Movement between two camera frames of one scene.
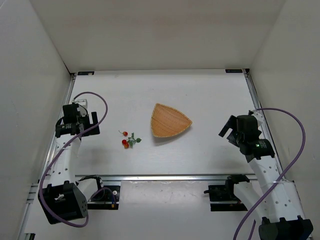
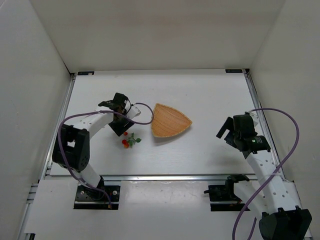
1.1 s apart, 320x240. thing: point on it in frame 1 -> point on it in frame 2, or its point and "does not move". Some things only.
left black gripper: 90,124 -> 120,125
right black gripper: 230,128 does not move
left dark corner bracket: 85,73 does not move
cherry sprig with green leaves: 130,141 does not move
